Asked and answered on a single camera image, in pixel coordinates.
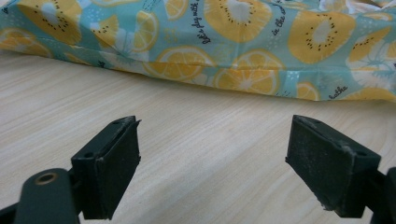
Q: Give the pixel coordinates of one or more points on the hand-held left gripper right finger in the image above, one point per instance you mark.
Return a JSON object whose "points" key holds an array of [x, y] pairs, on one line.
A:
{"points": [[327, 168]]}

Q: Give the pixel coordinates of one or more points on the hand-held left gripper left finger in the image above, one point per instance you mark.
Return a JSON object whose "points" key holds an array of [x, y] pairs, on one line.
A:
{"points": [[109, 168]]}

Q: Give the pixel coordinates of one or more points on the teal fruit print cloth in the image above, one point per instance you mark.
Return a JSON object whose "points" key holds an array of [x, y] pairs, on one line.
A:
{"points": [[199, 37]]}

